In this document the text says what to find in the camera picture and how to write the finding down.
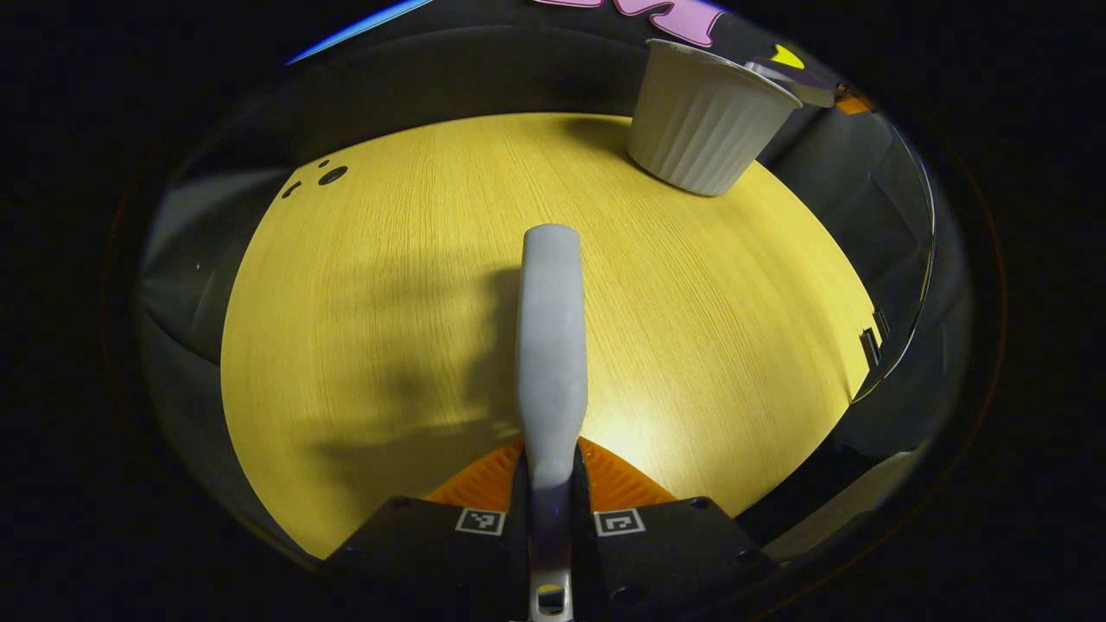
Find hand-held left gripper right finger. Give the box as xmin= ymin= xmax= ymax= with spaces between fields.
xmin=574 ymin=436 xmax=777 ymax=622

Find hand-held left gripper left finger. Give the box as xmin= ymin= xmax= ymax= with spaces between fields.
xmin=327 ymin=440 xmax=531 ymax=622

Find white ribbed garbage bin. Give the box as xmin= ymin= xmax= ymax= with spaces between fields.
xmin=626 ymin=38 xmax=804 ymax=198

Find grey small broom black bristles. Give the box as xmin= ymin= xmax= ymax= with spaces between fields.
xmin=516 ymin=224 xmax=590 ymax=622

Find small black bracket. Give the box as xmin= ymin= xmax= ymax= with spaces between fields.
xmin=859 ymin=308 xmax=892 ymax=370

